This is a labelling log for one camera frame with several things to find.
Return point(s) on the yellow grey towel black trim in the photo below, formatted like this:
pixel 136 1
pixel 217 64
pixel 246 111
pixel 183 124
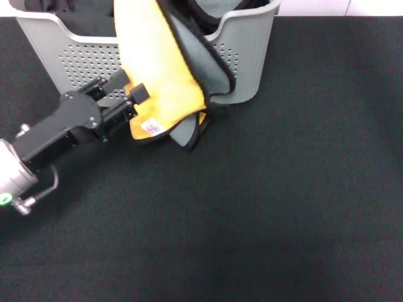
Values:
pixel 154 63

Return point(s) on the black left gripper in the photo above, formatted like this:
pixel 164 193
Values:
pixel 72 116

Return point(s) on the grey perforated storage box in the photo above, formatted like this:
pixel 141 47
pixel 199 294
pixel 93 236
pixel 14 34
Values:
pixel 252 56

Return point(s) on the black tablecloth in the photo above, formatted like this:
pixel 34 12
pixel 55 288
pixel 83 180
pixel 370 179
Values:
pixel 252 204

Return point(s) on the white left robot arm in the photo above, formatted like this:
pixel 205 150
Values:
pixel 12 176

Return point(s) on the black cloth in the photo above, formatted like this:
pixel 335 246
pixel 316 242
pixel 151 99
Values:
pixel 88 19

